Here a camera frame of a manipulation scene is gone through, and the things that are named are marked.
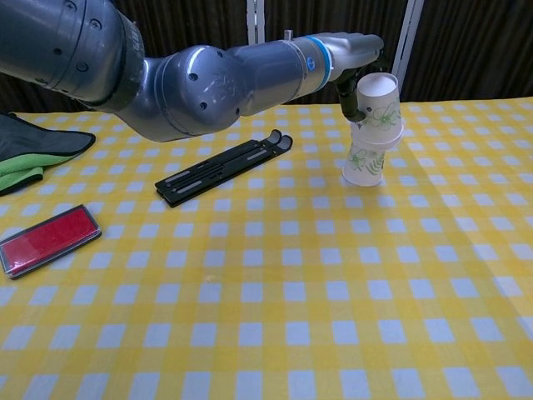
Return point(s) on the silver partition frame post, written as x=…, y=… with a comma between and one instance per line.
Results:
x=410, y=25
x=257, y=21

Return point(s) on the red ink pad case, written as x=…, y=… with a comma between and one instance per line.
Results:
x=48, y=241

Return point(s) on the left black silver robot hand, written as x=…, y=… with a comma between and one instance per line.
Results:
x=354, y=52

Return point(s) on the yellow checkered tablecloth sheet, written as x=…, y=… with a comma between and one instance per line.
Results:
x=250, y=291
x=499, y=166

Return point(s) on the grey green microfibre cloth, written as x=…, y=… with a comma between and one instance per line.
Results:
x=37, y=146

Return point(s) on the white floral paper cup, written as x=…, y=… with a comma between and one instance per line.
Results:
x=381, y=100
x=379, y=142

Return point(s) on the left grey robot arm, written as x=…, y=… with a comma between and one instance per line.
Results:
x=187, y=83

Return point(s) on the black folding stand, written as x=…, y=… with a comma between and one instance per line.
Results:
x=225, y=166

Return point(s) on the paper cup with lined bottom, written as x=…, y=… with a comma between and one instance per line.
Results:
x=364, y=166

